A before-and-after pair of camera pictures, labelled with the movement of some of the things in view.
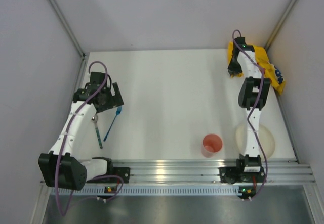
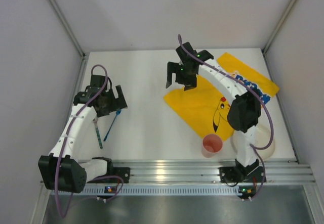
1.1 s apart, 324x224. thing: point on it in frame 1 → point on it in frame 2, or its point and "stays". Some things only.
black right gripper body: [233, 68] → [177, 70]
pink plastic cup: [211, 143] stays
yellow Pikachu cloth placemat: [271, 72] → [209, 105]
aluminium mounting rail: [207, 171] stays
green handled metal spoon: [94, 119] stays
